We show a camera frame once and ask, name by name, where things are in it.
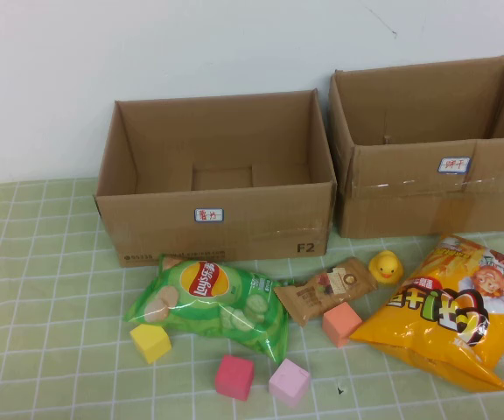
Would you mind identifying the brown snack bar packet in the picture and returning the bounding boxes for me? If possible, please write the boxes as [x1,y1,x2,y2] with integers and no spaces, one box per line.
[273,256,379,327]

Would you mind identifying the green Lay's chip bag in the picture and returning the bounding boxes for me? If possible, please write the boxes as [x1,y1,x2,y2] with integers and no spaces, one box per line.
[122,254,295,364]

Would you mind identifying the yellow-orange chip bag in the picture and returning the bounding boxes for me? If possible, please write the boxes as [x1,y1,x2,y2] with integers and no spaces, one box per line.
[348,234,504,393]

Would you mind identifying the cardboard box with F2 print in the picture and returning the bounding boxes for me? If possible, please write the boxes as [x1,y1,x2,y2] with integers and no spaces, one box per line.
[93,88,339,269]

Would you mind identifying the white label on F2 box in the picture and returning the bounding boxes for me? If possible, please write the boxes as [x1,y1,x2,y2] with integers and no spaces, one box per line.
[193,206,225,224]

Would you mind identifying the orange foam cube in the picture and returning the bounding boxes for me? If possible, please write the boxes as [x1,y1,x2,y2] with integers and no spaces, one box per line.
[321,302,364,349]

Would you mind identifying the yellow rubber duck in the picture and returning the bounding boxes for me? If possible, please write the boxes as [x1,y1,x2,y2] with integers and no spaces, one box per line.
[367,250,404,286]

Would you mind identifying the taped cardboard box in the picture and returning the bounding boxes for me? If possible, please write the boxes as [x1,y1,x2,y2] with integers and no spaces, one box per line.
[328,52,504,240]

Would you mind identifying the red foam cube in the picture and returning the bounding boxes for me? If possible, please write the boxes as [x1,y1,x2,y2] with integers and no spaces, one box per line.
[214,354,256,403]

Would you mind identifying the yellow foam cube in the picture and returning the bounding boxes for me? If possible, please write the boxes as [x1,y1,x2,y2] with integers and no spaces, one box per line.
[129,323,173,365]

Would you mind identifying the pink foam cube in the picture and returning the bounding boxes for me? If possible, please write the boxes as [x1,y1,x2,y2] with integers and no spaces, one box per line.
[268,358,312,410]

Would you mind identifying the white label on taped box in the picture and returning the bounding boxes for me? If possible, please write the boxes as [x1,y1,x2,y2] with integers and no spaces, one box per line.
[437,156,472,176]

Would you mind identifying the green checked tablecloth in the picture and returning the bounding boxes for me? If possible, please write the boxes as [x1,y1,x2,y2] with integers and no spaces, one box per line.
[0,177,504,420]

